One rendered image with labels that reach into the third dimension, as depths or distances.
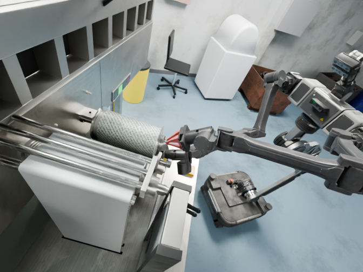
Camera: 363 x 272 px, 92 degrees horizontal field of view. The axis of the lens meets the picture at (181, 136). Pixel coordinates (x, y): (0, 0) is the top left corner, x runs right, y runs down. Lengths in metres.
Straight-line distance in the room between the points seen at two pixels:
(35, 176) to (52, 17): 0.39
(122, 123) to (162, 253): 0.49
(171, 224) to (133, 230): 0.56
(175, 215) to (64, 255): 0.62
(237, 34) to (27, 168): 3.08
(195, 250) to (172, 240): 1.57
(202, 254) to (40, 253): 1.38
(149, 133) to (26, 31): 0.44
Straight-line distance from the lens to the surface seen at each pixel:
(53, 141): 0.49
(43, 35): 0.60
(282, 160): 0.66
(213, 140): 0.60
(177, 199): 0.43
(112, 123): 0.73
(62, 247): 0.96
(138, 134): 0.71
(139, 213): 0.98
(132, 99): 2.91
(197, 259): 1.97
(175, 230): 0.41
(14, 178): 0.68
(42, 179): 0.49
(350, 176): 0.70
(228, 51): 3.24
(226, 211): 1.95
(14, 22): 0.54
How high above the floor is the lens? 1.82
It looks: 44 degrees down
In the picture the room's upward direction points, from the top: 23 degrees clockwise
